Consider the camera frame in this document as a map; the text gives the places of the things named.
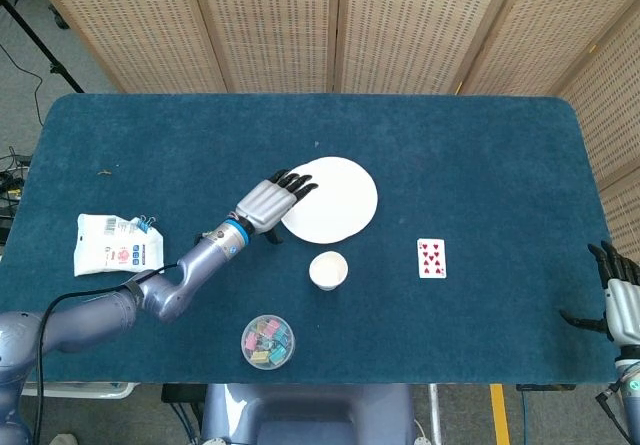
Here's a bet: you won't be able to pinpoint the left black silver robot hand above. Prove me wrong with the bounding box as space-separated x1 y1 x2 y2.
234 168 320 244

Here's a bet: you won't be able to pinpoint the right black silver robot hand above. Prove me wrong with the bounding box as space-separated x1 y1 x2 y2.
558 240 640 349

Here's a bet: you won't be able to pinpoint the white paper cup blue flower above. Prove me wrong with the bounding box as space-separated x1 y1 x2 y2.
308 250 349 292

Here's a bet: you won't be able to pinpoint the clear tub of binder clips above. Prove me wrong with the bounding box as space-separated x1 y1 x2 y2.
240 314 296 371

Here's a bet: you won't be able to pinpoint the white printed plastic bag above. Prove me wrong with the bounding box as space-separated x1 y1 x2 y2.
73 213 165 278

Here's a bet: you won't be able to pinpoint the nine of hearts playing card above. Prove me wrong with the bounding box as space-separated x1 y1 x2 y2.
416 237 448 280

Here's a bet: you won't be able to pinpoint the woven wooden folding screen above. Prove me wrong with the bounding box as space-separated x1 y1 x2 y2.
23 0 640 266

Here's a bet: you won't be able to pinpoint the dark blue table carpet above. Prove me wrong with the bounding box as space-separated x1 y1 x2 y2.
4 93 626 386

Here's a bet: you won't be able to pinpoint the purple-grey robot torso base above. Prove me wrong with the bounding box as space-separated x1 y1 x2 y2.
201 383 417 445

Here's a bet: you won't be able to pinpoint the white metal pole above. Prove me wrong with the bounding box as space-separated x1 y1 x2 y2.
427 383 445 445

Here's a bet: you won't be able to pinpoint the white flat board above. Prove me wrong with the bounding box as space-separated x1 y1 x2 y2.
22 382 139 399

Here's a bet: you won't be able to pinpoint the black tripod stand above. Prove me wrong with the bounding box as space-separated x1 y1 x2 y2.
0 0 85 94

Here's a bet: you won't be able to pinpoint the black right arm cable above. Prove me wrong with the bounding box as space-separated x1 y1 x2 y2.
594 383 632 445

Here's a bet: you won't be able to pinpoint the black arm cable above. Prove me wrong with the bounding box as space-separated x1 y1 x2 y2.
594 383 632 445
31 263 179 445

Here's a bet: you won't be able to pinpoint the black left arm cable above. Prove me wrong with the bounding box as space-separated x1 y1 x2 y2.
31 263 179 445

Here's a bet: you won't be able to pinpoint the tangled floor cables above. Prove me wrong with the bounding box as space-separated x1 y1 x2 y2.
0 145 34 216

